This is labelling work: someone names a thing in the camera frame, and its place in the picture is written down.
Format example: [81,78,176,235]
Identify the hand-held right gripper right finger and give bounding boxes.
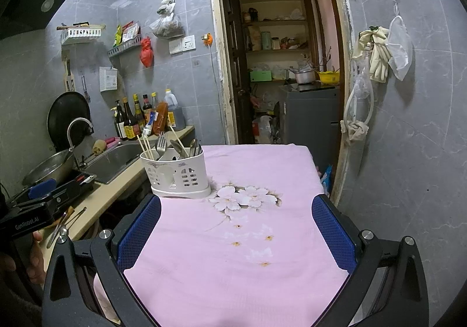
[311,194,429,327]

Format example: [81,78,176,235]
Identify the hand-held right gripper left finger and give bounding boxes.
[41,194,172,327]

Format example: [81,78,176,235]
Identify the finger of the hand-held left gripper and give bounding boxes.
[15,181,85,209]
[28,178,58,198]

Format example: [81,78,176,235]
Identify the white plastic utensil holder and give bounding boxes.
[140,146,213,199]

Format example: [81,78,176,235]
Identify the cream chopstick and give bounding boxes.
[146,130,157,160]
[168,126,189,158]
[142,133,154,160]
[137,136,151,160]

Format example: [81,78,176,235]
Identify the person's left forearm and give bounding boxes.
[0,276,42,327]

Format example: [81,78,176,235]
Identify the person's left hand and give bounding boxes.
[27,231,47,286]

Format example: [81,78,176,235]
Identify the metal bowl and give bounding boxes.
[22,150,75,185]

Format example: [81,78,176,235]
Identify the small steel spoon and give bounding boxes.
[47,214,68,249]

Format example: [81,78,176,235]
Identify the beige kitchen counter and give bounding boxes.
[38,124,196,273]

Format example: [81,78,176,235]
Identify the steel sink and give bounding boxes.
[78,140,154,185]

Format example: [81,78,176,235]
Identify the steel faucet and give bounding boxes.
[67,117,95,163]

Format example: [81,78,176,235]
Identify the black wok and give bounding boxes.
[47,91,95,152]

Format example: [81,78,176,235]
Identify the knotted cream rag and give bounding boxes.
[340,119,369,147]

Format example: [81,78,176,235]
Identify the white blue packet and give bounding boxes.
[140,111,159,138]

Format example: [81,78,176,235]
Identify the pink floral tablecloth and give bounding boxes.
[93,143,351,327]

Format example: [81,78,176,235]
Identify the orange seasoning packet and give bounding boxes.
[153,102,169,135]

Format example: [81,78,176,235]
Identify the knife in wooden holder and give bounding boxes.
[63,57,76,91]

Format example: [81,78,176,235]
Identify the grey washing machine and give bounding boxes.
[279,85,341,174]

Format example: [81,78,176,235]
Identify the large oil jug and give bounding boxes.
[163,89,186,131]

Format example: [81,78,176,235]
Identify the yellow basin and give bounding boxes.
[318,71,341,85]

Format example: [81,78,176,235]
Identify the metal pot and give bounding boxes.
[290,68,317,85]

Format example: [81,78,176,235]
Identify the wooden stick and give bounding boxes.
[56,22,106,31]

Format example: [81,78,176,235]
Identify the red plastic bag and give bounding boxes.
[140,37,154,68]

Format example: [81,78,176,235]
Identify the dry plant twigs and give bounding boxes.
[301,46,341,74]

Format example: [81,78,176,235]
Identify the red snack packet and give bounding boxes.
[121,21,141,44]

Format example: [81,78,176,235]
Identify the cream rubber gloves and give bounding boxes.
[352,26,390,84]

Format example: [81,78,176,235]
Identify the dark wooden door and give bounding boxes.
[224,0,243,145]

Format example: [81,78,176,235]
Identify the clear bag of dried goods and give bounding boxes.
[149,13,185,39]

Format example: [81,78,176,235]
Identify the wooden shelf unit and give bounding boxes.
[239,0,314,83]

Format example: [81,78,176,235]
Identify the white wall box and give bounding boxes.
[99,66,119,93]

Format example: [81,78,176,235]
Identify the white wall basket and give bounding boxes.
[60,27,102,46]

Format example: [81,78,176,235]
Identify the cream door frame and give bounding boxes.
[208,0,360,203]

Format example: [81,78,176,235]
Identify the grey wall shelf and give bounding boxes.
[107,34,143,58]

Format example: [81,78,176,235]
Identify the white cable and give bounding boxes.
[210,45,225,138]

